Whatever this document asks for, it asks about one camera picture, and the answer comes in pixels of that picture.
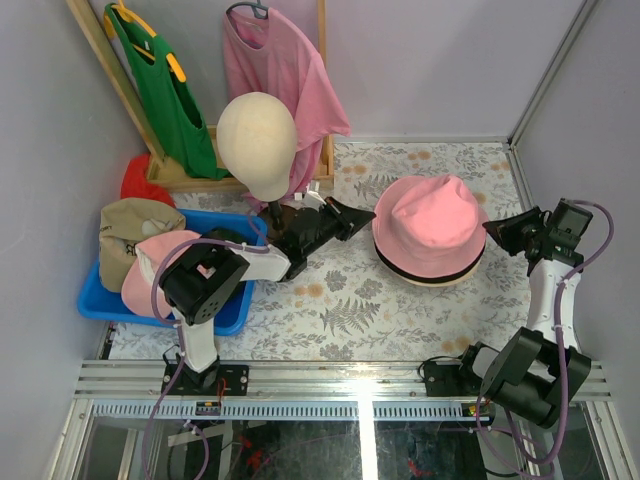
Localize pink baseball cap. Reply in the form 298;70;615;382
121;230;200;317

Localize red cloth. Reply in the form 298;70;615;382
120;153;175;208

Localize blue plastic bin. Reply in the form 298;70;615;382
77;209;267;336

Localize pink t-shirt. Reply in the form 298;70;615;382
223;8;351;198

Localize black bucket hat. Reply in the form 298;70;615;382
374;234;486;280

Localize aluminium mounting rail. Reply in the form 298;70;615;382
74;359;611;422

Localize beige mannequin head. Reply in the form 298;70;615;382
216;92;297;203

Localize green tank top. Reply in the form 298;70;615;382
103;3;229;180

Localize dark round mannequin stand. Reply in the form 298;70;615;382
258;202;320;243

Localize pink bucket hat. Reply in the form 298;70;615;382
372;174;488;247

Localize beige cap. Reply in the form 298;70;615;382
99;198;186;293

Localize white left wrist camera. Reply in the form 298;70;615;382
294;181;326;210

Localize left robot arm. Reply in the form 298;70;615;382
151;194;376;395

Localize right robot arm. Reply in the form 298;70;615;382
417;199;593;428

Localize wooden clothes rack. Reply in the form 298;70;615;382
66;1;334;193

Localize beige straw hat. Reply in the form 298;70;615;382
395;263;480;288

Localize aluminium corner post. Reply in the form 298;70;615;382
507;0;601;150

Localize yellow hanger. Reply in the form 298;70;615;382
103;0;187;83

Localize blue-grey hanger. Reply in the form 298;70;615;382
226;0;269;20

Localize floral table mat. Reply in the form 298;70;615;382
108;140;557;362

